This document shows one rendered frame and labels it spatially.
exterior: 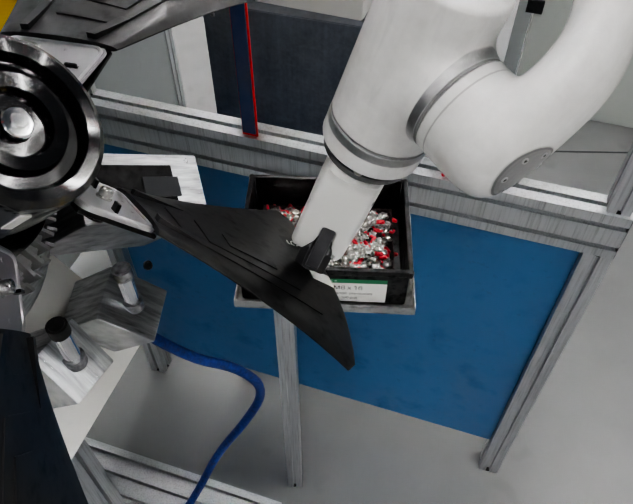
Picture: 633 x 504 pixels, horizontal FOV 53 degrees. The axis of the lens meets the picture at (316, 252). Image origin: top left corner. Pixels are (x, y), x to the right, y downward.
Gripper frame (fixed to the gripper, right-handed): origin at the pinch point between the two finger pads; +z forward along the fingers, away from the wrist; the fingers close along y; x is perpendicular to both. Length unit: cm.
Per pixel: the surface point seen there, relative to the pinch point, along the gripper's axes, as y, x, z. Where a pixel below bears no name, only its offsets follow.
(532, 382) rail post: -30, 49, 46
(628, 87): -175, 79, 61
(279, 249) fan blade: 0.6, -3.4, 1.3
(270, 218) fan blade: -5.3, -5.9, 4.6
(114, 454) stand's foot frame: -4, -20, 102
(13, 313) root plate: 21.4, -18.2, -5.9
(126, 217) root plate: 12.4, -14.5, -9.6
